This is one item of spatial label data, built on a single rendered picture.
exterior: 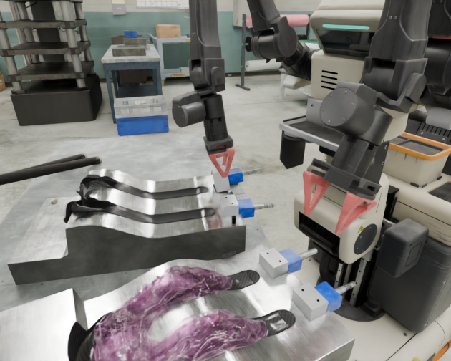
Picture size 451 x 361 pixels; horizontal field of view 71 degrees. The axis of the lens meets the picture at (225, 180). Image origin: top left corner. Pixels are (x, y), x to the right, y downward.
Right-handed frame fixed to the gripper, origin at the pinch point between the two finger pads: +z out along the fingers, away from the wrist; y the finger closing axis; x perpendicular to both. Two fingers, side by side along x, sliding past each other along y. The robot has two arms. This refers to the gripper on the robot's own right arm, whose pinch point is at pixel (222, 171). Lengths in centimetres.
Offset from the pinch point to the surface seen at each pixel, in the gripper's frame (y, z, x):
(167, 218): 10.2, 5.2, -16.1
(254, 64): -534, -4, 146
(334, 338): 43.8, 15.8, 8.6
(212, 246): 16.8, 11.1, -7.1
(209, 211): 10.1, 5.8, -6.0
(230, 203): 12.6, 3.8, -0.8
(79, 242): 18.0, 2.4, -33.7
